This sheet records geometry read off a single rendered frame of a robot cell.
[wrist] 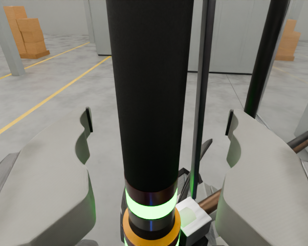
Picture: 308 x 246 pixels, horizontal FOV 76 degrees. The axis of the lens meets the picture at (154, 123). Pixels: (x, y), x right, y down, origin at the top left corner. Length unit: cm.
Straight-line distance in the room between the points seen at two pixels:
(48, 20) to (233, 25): 1157
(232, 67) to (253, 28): 100
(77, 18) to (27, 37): 584
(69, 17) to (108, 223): 1298
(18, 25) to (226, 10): 648
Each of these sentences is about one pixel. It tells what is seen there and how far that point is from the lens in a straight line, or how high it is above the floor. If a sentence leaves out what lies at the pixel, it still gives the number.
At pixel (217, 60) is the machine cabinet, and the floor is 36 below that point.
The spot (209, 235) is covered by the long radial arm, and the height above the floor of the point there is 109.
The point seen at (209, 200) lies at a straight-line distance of 21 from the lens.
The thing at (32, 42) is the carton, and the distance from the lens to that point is 845.
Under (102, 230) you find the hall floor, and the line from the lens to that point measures 203.
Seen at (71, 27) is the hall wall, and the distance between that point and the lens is 1413.
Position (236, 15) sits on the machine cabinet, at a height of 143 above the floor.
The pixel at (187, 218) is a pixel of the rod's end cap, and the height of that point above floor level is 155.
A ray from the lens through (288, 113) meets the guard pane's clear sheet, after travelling 134.
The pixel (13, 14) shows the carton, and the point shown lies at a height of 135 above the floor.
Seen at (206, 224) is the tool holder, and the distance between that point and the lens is 20.
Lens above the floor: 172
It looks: 32 degrees down
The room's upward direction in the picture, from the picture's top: straight up
